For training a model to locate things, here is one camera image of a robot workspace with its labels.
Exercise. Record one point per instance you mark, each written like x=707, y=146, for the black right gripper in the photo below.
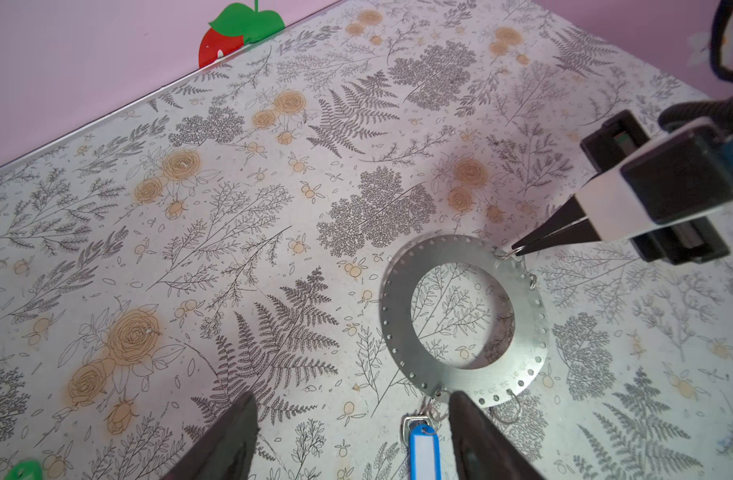
x=692, y=241

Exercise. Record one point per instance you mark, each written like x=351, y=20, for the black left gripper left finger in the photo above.
x=226, y=450

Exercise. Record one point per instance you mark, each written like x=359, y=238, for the blue plastic key tag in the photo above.
x=423, y=443

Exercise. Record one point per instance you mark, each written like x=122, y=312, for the green plastic key tag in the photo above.
x=25, y=470

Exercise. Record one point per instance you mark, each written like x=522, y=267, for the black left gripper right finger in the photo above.
x=481, y=450

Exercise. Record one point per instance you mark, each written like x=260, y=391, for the silver split keyring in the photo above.
x=510, y=255

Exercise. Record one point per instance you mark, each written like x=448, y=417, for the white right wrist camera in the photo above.
x=680, y=177

